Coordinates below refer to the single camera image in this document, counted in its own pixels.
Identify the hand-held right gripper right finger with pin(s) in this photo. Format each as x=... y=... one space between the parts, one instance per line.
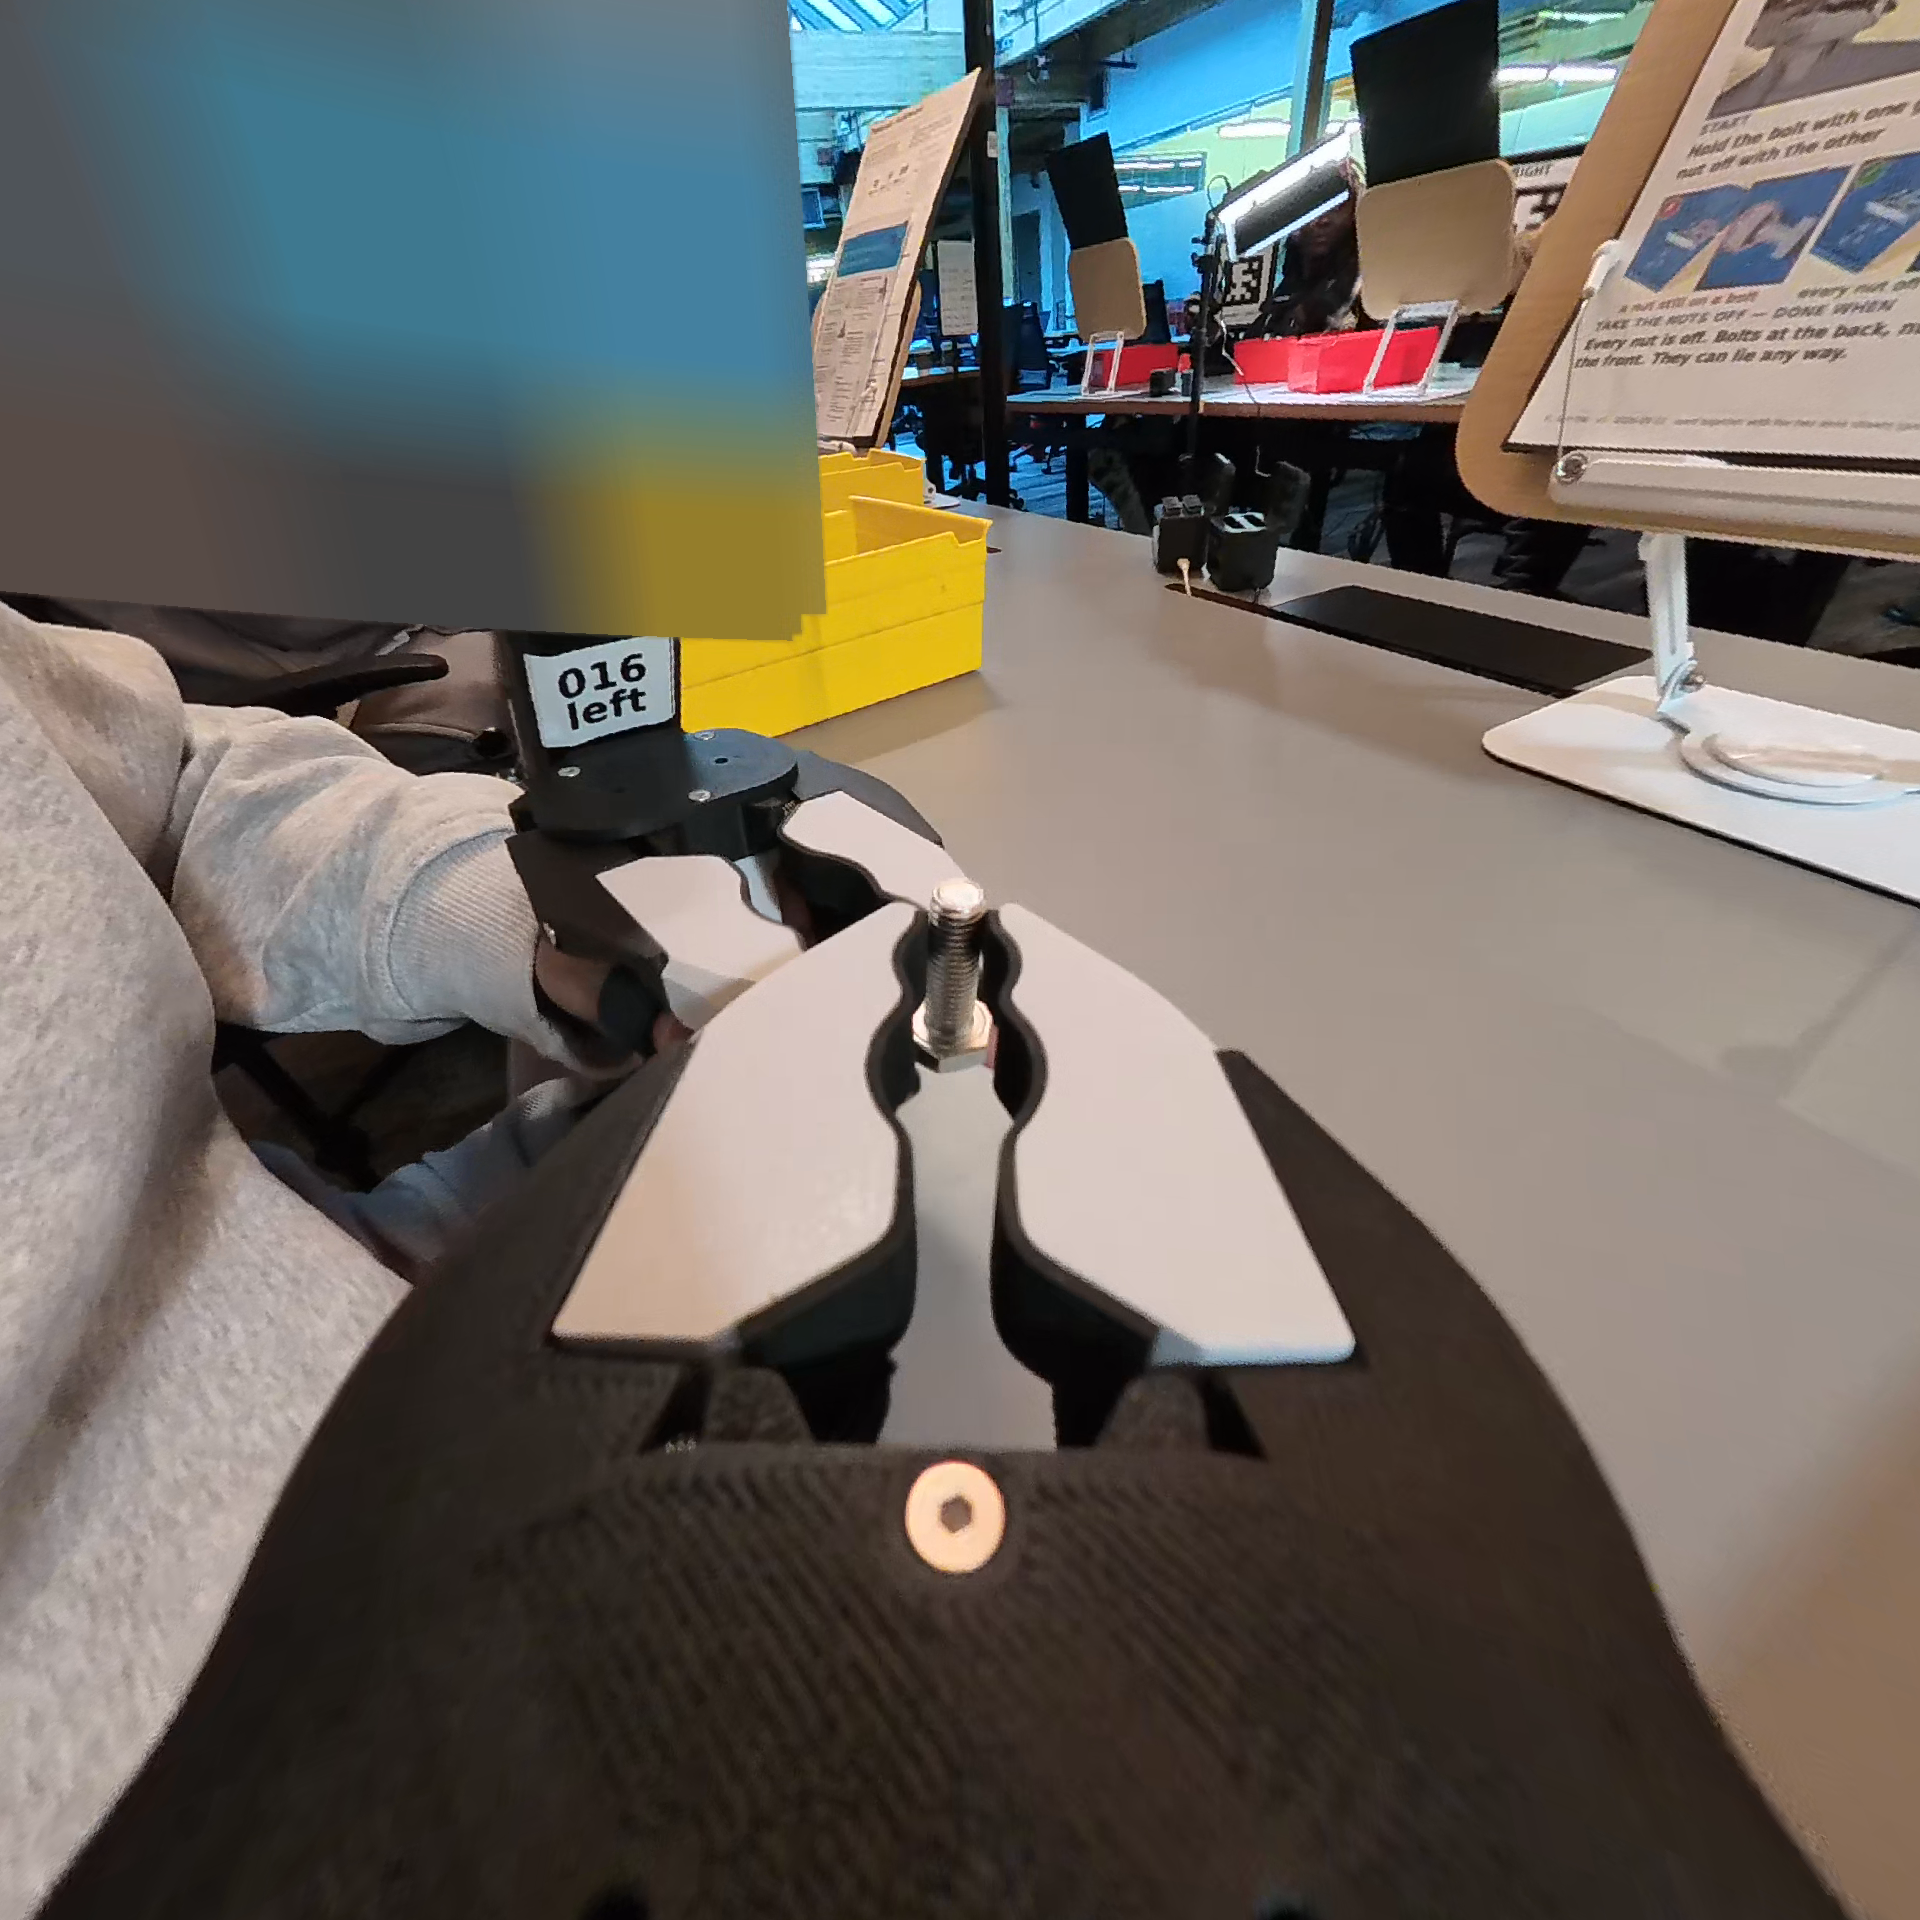
x=1170 y=1184

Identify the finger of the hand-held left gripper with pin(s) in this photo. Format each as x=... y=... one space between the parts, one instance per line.
x=877 y=845
x=705 y=937

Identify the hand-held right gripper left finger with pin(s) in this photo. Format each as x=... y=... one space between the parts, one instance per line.
x=735 y=1184

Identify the steel hex bolt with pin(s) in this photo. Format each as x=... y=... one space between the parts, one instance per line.
x=954 y=974

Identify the grey desk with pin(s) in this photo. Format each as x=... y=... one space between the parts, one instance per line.
x=1348 y=902

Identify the wood-edged office desk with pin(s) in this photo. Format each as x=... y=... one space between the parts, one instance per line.
x=1348 y=404

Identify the lit desk lamp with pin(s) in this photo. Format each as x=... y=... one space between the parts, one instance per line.
x=1276 y=203

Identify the person's left hand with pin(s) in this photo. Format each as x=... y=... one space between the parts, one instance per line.
x=567 y=1003

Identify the yellow plastic bin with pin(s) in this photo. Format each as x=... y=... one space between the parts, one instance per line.
x=840 y=675
x=914 y=564

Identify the black mesh office chair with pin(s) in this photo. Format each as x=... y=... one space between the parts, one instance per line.
x=330 y=683

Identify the black battery charger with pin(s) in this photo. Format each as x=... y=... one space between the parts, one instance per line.
x=1181 y=533
x=1241 y=552

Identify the red plastic bin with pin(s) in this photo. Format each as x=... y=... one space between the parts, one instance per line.
x=1320 y=359
x=1147 y=368

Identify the wooden notice board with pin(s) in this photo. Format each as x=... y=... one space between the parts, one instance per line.
x=884 y=271

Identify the small wooden board stand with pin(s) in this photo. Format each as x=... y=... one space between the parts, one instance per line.
x=1107 y=285
x=1434 y=240

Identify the black pole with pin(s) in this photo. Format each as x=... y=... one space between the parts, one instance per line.
x=983 y=225

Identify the black panel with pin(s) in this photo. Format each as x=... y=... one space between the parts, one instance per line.
x=1424 y=91
x=1088 y=189

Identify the wooden instruction board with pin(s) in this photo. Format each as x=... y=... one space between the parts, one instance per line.
x=1724 y=225

